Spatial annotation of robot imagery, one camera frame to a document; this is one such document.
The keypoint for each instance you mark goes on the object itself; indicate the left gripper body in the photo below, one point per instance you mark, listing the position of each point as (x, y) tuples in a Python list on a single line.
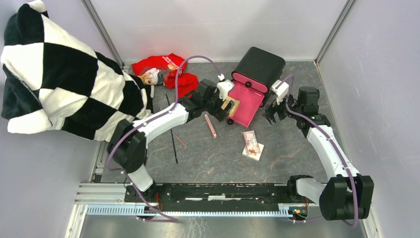
[(218, 113)]

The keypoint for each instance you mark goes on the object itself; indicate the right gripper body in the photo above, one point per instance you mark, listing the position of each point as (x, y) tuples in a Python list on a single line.
[(281, 109)]

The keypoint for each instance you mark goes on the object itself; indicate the yellow small box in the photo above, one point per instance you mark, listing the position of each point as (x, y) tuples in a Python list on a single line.
[(229, 107)]

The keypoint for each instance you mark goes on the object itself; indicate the black pink drawer organizer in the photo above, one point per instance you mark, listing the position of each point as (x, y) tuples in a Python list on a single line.
[(253, 77)]

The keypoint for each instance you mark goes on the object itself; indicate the pink makeup package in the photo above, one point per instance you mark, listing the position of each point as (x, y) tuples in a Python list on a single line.
[(250, 141)]

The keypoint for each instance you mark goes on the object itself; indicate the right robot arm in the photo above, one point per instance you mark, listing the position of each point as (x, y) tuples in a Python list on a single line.
[(347, 195)]

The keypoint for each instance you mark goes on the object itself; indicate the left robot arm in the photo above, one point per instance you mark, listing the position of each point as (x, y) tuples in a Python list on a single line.
[(129, 143)]

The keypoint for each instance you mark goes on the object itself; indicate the red cloth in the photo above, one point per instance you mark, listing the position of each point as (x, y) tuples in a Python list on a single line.
[(174, 76)]

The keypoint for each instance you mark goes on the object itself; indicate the rose pencil near mirror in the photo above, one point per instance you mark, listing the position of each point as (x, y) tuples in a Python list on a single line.
[(181, 142)]

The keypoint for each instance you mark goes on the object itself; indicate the black thin brush stick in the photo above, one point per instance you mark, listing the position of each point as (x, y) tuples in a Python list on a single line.
[(173, 144)]

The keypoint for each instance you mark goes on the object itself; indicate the small plush doll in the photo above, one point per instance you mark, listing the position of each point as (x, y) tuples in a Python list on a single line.
[(152, 76)]

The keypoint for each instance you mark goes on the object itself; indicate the black white checkered blanket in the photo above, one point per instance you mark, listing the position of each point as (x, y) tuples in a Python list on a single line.
[(56, 82)]

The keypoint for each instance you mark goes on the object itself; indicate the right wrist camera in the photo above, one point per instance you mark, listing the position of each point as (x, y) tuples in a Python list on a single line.
[(280, 89)]

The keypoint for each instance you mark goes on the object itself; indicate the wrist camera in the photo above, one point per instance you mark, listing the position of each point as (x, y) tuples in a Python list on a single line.
[(224, 86), (280, 89)]

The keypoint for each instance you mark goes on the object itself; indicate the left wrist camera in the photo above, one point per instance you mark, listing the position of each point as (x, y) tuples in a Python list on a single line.
[(224, 86)]

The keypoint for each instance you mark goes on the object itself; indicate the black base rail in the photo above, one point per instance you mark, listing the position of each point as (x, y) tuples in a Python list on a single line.
[(218, 197)]

